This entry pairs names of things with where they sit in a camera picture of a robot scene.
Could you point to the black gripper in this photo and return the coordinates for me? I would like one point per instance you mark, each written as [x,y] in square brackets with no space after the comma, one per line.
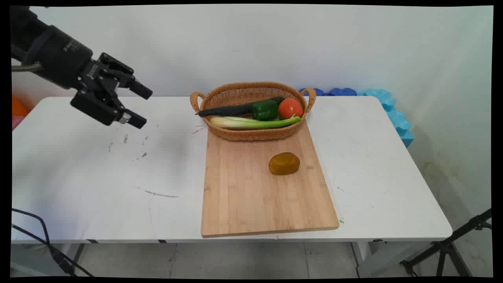
[63,55]

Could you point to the dark green cucumber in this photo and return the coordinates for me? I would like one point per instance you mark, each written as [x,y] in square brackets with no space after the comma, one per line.
[228,110]

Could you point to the orange round object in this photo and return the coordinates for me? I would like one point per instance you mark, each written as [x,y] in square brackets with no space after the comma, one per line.
[18,107]

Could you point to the pink object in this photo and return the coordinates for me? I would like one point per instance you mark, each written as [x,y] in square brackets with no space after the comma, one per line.
[16,122]

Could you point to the woven wicker basket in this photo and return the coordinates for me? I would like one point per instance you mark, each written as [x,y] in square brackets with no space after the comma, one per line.
[243,92]

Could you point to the pale green celery stalk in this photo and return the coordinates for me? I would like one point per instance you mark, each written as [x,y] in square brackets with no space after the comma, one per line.
[251,123]

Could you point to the green bell pepper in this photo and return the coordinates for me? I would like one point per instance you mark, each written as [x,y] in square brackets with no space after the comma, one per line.
[265,110]

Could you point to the wooden cutting board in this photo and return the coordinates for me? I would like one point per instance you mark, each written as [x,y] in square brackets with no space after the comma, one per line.
[259,192]

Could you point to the red tomato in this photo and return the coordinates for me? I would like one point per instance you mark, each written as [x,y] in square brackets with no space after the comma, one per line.
[290,108]

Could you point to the brown potato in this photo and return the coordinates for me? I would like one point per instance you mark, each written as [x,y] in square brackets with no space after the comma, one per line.
[284,163]

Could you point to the light blue foam mat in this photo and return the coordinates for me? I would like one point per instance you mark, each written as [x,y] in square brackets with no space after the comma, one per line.
[397,118]

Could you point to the white table leg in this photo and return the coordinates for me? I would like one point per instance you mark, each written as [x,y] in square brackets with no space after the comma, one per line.
[369,255]

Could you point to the black tripod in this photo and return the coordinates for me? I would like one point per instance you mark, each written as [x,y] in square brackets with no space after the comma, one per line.
[446,247]

